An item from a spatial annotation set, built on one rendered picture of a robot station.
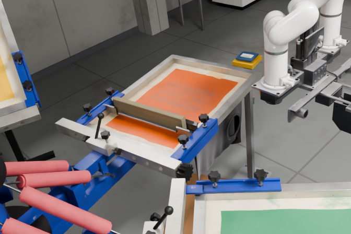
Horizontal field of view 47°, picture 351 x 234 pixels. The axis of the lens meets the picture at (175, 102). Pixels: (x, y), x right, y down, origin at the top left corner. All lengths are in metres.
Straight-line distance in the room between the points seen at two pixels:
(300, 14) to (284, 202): 0.67
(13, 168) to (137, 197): 1.56
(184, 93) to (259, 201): 0.82
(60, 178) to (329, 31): 1.36
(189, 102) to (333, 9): 0.79
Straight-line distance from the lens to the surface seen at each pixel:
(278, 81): 1.72
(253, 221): 1.43
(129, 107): 1.90
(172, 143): 1.76
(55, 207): 1.32
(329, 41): 2.05
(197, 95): 2.05
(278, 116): 3.51
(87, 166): 1.62
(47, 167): 1.57
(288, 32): 1.54
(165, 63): 2.33
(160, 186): 2.95
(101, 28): 5.13
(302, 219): 1.45
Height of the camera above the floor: 2.05
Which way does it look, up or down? 33 degrees down
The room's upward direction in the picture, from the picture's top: 9 degrees counter-clockwise
